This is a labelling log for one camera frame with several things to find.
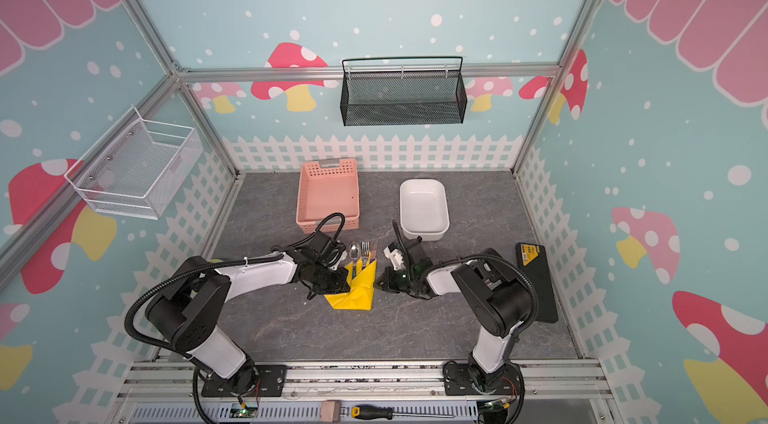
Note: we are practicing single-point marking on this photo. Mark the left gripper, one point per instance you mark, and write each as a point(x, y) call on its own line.
point(338, 287)

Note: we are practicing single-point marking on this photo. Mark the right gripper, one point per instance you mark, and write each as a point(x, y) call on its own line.
point(395, 276)

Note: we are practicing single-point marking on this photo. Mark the fork with teal handle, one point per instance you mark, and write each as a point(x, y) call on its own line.
point(367, 253)

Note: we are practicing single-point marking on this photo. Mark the yellow paper napkin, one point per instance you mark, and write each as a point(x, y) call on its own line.
point(360, 278)

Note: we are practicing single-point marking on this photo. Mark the spoon with teal handle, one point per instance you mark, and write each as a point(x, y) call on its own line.
point(355, 251)

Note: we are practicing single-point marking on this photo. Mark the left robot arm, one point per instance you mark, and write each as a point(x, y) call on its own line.
point(181, 314)

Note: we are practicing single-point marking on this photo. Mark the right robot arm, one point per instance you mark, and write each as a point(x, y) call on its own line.
point(500, 295)

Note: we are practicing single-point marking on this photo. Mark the white plastic bin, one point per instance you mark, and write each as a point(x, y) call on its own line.
point(423, 209)

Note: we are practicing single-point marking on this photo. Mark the pink plastic basket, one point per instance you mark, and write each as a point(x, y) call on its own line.
point(326, 187)

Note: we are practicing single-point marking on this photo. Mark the black box yellow label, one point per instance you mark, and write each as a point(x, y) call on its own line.
point(533, 262)

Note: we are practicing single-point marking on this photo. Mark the yellow black screwdriver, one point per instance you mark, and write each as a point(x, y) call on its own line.
point(371, 412)

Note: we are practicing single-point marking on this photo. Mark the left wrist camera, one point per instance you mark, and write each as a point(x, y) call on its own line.
point(336, 253)

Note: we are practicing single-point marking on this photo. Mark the black wire mesh basket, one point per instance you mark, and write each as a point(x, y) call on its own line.
point(403, 91)

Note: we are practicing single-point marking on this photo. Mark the white wire mesh basket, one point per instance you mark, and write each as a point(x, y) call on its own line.
point(138, 170)

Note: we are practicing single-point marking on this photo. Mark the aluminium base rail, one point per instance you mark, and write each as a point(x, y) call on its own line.
point(557, 391)

